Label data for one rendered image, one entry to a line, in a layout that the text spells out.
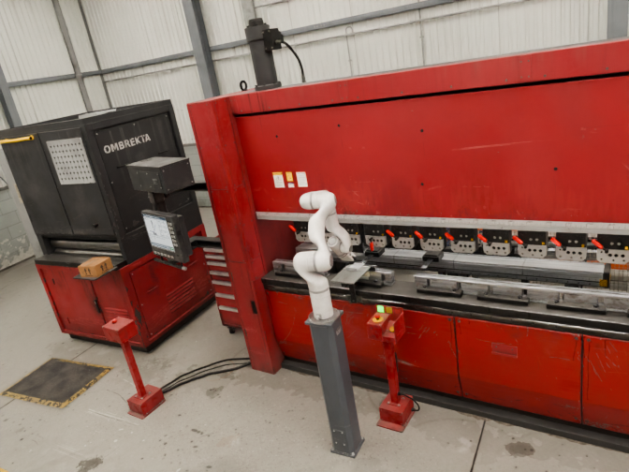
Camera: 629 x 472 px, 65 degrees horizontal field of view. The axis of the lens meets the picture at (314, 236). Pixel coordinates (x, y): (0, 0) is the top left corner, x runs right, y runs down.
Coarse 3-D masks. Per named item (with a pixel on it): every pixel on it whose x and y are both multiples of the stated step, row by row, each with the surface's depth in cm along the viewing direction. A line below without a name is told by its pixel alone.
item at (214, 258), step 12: (204, 252) 468; (216, 252) 456; (216, 264) 463; (216, 276) 473; (228, 276) 464; (216, 288) 480; (228, 288) 470; (216, 300) 486; (228, 300) 477; (228, 312) 484; (228, 324) 490; (240, 324) 482
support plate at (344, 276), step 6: (360, 270) 353; (366, 270) 351; (336, 276) 350; (342, 276) 348; (348, 276) 346; (354, 276) 345; (360, 276) 344; (336, 282) 343; (342, 282) 340; (348, 282) 338; (354, 282) 337
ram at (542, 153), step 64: (256, 128) 360; (320, 128) 331; (384, 128) 307; (448, 128) 285; (512, 128) 267; (576, 128) 251; (256, 192) 383; (384, 192) 324; (448, 192) 300; (512, 192) 280; (576, 192) 262
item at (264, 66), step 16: (256, 32) 337; (272, 32) 336; (256, 48) 342; (272, 48) 338; (288, 48) 340; (256, 64) 346; (272, 64) 349; (256, 80) 352; (272, 80) 350; (304, 80) 355
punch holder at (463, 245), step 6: (450, 228) 308; (456, 228) 306; (462, 228) 304; (450, 234) 310; (456, 234) 308; (462, 234) 305; (468, 234) 303; (474, 234) 302; (456, 240) 309; (462, 240) 307; (468, 240) 305; (474, 240) 303; (456, 246) 310; (462, 246) 308; (468, 246) 306; (474, 246) 304; (462, 252) 310; (468, 252) 307
